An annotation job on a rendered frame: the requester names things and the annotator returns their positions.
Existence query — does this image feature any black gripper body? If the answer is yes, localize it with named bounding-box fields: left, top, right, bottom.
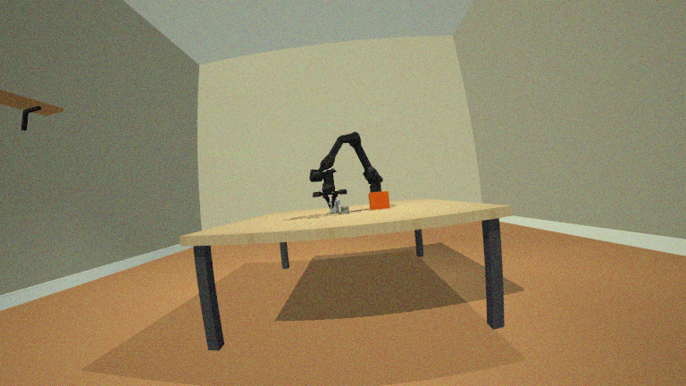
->
left=313, top=180, right=347, bottom=197

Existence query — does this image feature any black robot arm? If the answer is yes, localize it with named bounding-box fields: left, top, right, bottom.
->
left=309, top=131, right=383, bottom=195

